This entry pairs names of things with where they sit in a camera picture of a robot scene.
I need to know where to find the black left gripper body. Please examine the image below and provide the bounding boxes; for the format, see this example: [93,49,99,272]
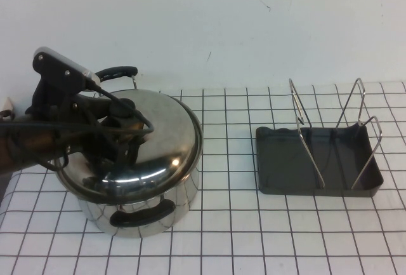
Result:
[25,87,118,162]

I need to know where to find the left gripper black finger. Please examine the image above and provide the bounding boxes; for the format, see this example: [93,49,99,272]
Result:
[91,97,137,119]
[104,128,140,168]

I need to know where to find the stainless steel pot lid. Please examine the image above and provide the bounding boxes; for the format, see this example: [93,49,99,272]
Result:
[50,89,204,205]

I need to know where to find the stainless steel cooking pot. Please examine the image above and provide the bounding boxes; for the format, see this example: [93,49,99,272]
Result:
[75,65,202,241]

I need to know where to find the white grid pattern tablecloth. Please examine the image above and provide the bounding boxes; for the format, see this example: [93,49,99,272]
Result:
[0,81,406,275]

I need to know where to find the dark grey drip tray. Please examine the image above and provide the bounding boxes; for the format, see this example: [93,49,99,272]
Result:
[255,124,384,198]

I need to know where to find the black camera cable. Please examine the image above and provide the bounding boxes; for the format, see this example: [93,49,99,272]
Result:
[0,79,155,137]

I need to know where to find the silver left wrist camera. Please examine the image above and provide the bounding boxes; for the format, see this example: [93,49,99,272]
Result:
[31,46,103,93]

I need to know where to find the metal wire lid rack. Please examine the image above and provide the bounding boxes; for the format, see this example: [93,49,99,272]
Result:
[287,77,381,192]

